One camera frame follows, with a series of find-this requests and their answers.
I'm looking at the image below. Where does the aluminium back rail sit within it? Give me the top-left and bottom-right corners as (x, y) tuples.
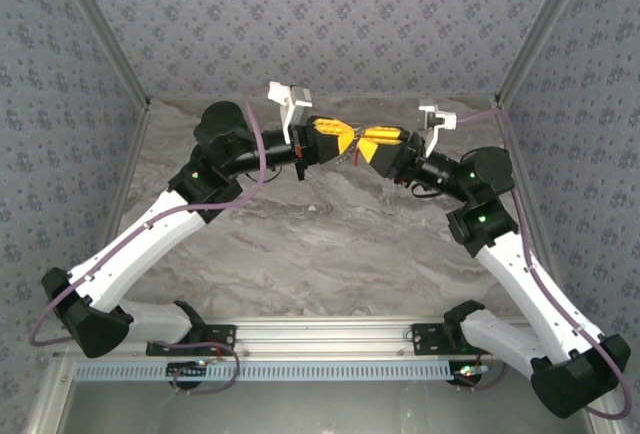
(148, 93), (500, 104)

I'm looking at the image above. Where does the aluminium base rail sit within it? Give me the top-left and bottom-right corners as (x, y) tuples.
(117, 317), (531, 360)

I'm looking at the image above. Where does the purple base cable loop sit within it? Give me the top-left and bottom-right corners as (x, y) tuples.
(159, 338), (242, 396)
(457, 359), (510, 391)

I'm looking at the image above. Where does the grey metal sheet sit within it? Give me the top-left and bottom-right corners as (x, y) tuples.
(54, 358), (596, 434)

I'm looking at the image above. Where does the aluminium side rail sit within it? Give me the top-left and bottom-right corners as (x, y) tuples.
(494, 103), (571, 318)
(22, 106), (153, 434)

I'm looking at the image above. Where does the small black circuit board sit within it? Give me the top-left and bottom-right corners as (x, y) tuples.
(166, 361), (209, 380)
(448, 361), (489, 385)

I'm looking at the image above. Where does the aluminium corner post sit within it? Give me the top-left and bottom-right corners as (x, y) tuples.
(494, 0), (599, 110)
(48, 0), (153, 111)

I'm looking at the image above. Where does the white slotted cable duct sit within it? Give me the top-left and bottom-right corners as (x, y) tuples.
(73, 359), (464, 383)

